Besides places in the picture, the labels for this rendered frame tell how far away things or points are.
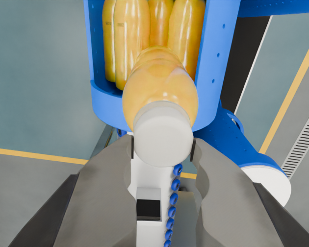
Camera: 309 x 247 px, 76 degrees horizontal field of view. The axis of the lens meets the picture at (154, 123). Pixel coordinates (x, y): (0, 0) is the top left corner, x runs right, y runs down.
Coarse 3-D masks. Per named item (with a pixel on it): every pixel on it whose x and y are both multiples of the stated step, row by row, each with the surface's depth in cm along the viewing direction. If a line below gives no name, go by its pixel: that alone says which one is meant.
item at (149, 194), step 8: (136, 192) 79; (144, 192) 79; (152, 192) 79; (160, 192) 80; (136, 200) 75; (144, 200) 74; (152, 200) 74; (160, 200) 76; (136, 208) 70; (144, 208) 70; (152, 208) 71; (160, 208) 73; (144, 216) 68; (152, 216) 68; (160, 216) 68; (144, 224) 69; (152, 224) 69; (160, 224) 69
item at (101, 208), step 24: (120, 144) 11; (96, 168) 9; (120, 168) 10; (96, 192) 8; (120, 192) 8; (72, 216) 7; (96, 216) 7; (120, 216) 7; (72, 240) 6; (96, 240) 6; (120, 240) 6
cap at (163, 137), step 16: (160, 112) 12; (176, 112) 12; (144, 128) 12; (160, 128) 12; (176, 128) 12; (144, 144) 12; (160, 144) 12; (176, 144) 12; (192, 144) 12; (144, 160) 13; (160, 160) 13; (176, 160) 13
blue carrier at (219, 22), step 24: (96, 0) 40; (216, 0) 27; (240, 0) 33; (96, 24) 42; (216, 24) 29; (96, 48) 43; (216, 48) 31; (96, 72) 44; (216, 72) 34; (96, 96) 38; (120, 96) 34; (216, 96) 38; (120, 120) 35
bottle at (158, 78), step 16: (160, 48) 26; (144, 64) 18; (160, 64) 17; (176, 64) 18; (128, 80) 17; (144, 80) 15; (160, 80) 15; (176, 80) 15; (192, 80) 17; (128, 96) 16; (144, 96) 14; (160, 96) 14; (176, 96) 14; (192, 96) 16; (128, 112) 15; (144, 112) 14; (192, 112) 15
